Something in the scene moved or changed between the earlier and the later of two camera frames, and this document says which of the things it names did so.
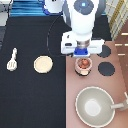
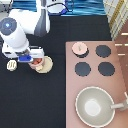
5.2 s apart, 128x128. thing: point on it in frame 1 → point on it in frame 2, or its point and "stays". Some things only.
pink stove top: (106, 73) stays
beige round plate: (43, 64) stays
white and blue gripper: (69, 44) → (27, 56)
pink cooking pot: (83, 66) → (36, 62)
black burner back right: (106, 51) stays
